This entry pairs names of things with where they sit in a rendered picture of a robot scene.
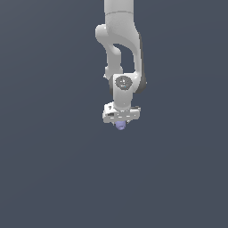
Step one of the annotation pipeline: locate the small purple object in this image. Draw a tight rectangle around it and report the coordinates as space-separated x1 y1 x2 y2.
116 120 126 131

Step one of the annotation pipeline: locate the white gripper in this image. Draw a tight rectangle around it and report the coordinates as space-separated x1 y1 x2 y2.
102 102 142 125

